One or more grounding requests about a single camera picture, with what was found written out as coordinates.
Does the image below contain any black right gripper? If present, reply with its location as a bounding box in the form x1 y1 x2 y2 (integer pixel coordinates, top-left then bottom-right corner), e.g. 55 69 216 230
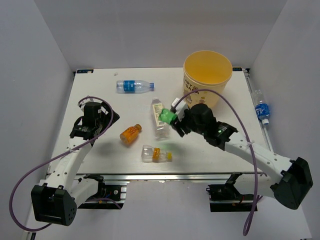
170 107 206 137

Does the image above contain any green plastic bottle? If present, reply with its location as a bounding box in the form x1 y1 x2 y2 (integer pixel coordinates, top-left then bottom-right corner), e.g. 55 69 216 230
158 108 177 125

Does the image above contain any orange juice bottle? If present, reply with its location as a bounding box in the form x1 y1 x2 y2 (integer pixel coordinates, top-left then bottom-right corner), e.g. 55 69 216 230
119 124 142 145

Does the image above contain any clear white cap bottle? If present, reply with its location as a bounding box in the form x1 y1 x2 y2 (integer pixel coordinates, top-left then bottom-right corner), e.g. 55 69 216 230
150 97 170 140

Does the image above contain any blue label water bottle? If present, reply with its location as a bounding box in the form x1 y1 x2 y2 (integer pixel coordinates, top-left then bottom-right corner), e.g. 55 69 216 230
116 80 155 94

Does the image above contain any clear bottle orange band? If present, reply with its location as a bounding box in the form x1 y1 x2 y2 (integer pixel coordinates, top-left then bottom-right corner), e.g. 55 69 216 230
141 145 173 163

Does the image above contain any blue label bottle off table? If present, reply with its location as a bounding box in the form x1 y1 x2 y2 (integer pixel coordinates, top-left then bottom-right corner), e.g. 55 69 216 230
252 90 270 126

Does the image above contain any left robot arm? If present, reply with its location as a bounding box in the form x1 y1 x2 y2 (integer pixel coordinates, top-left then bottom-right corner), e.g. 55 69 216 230
31 101 120 226

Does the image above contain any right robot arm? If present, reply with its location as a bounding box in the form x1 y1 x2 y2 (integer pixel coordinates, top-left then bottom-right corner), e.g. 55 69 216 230
171 102 313 210

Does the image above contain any yellow capybara bin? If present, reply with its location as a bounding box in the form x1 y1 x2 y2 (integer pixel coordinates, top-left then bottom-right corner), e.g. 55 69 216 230
182 50 233 108

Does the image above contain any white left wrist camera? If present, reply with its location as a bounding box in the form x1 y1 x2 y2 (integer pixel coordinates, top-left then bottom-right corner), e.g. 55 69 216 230
77 96 94 112

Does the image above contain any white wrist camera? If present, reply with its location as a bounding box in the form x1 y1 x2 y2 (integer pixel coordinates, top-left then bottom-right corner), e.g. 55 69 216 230
77 96 94 112
170 97 189 121

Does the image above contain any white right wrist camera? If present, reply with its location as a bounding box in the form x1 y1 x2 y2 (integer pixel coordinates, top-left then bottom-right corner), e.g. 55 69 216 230
170 97 189 121

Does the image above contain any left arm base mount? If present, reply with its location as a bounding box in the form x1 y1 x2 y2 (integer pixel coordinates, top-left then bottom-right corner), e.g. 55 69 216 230
70 174 127 210

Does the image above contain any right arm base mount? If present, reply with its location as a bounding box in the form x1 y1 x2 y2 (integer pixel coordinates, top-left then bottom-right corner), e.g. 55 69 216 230
206 173 254 213

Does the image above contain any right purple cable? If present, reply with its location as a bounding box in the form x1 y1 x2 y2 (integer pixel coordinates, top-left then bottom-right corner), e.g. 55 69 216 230
174 89 265 237

